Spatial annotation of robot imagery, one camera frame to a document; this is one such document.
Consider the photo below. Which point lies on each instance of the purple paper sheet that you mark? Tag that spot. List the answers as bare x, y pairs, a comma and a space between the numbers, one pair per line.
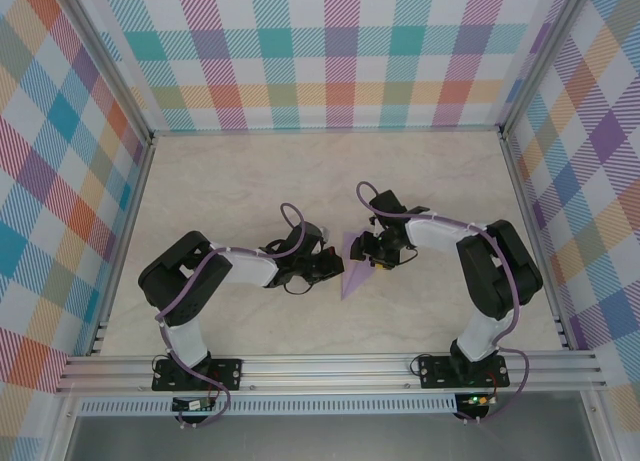
352, 278

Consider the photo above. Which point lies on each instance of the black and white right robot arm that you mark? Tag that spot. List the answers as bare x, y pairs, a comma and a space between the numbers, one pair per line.
435, 233

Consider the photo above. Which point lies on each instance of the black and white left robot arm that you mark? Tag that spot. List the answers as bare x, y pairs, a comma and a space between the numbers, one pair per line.
250, 271

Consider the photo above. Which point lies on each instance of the grey metal sheet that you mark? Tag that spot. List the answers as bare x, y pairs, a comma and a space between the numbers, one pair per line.
325, 438

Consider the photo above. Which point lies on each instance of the small green circuit board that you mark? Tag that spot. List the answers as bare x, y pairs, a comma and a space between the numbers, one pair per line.
192, 405
477, 400

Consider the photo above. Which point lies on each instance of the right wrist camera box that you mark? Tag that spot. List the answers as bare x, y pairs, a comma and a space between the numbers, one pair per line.
374, 226

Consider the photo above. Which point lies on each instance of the aluminium mounting rail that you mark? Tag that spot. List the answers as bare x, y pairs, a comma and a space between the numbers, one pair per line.
325, 373

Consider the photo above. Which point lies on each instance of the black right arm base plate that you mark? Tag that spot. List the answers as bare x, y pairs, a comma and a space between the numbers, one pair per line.
432, 373

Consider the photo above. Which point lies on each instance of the thin aluminium table edge rail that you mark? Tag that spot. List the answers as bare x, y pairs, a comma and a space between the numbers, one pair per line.
325, 129

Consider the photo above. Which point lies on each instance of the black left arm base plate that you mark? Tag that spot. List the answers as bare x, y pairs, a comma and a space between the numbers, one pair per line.
227, 373

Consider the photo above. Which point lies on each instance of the aluminium frame post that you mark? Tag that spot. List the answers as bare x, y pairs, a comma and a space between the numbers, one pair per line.
111, 66
542, 56

